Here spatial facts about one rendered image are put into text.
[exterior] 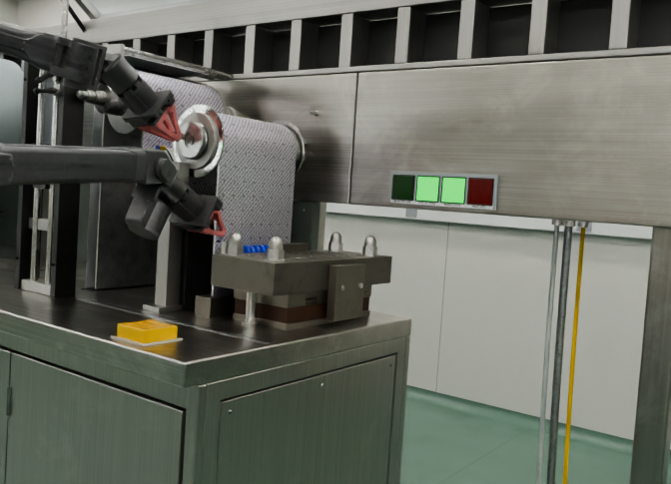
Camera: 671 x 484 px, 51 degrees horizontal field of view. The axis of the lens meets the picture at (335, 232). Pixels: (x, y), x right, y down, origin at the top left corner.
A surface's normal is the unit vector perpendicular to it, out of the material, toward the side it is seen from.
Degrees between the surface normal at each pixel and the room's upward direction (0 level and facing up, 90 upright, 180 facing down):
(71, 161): 91
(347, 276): 90
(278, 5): 90
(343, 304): 90
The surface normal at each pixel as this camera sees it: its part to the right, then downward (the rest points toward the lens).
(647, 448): -0.59, 0.00
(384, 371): 0.80, 0.08
